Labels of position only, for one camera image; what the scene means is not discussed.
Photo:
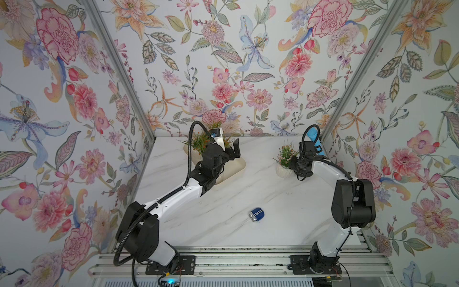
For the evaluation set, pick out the blue microphone on stand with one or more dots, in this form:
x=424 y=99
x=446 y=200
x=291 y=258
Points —
x=313 y=133

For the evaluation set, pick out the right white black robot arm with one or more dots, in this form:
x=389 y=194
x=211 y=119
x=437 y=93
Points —
x=352 y=207

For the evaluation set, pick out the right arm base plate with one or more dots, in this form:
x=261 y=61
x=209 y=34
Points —
x=322 y=266

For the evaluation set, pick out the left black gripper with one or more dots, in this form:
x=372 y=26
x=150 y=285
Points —
x=236 y=152

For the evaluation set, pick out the pink flower potted plant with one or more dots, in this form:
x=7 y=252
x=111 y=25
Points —
x=199 y=142

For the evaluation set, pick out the blue silver small cylinder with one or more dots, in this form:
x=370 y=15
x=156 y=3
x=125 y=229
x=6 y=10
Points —
x=256 y=214

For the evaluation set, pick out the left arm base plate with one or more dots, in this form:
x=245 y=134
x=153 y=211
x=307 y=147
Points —
x=180 y=265

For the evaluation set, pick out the cream rectangular storage box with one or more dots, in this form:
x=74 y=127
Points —
x=233 y=168

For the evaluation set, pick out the aluminium front rail frame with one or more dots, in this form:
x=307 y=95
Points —
x=251 y=267

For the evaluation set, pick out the right aluminium corner post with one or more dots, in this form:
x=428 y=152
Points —
x=382 y=33

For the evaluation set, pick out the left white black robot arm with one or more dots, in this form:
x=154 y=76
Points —
x=138 y=236

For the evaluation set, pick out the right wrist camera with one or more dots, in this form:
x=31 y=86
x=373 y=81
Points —
x=307 y=149

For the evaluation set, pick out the left aluminium corner post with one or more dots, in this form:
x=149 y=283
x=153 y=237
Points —
x=95 y=15

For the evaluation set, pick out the aluminium corner post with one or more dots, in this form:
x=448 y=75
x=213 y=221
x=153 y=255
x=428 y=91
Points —
x=382 y=33
x=95 y=15

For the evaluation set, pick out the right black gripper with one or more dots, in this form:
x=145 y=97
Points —
x=291 y=164

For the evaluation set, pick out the orange flower potted plant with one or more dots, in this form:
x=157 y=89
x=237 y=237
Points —
x=212 y=126

